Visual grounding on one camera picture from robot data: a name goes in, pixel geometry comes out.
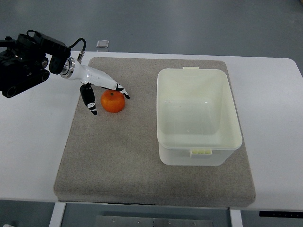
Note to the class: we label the white plastic box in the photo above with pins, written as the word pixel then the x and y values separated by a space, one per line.
pixel 197 122

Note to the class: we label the black table control panel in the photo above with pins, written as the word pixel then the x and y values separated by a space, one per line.
pixel 280 214

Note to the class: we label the orange fruit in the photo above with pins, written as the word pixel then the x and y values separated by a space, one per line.
pixel 112 101

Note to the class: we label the white right table leg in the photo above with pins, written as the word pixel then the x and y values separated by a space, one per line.
pixel 236 218

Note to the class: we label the small clear floor plate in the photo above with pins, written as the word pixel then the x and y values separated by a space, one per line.
pixel 102 44

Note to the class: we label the grey felt mat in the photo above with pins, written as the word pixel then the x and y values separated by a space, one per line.
pixel 114 157

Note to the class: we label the white left table leg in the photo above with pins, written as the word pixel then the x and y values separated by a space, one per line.
pixel 57 215

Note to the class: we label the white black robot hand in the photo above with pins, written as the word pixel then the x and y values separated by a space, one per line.
pixel 89 76

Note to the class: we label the white table leg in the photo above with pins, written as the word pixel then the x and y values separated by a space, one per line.
pixel 236 218
pixel 57 215

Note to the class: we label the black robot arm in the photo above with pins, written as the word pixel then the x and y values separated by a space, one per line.
pixel 29 60

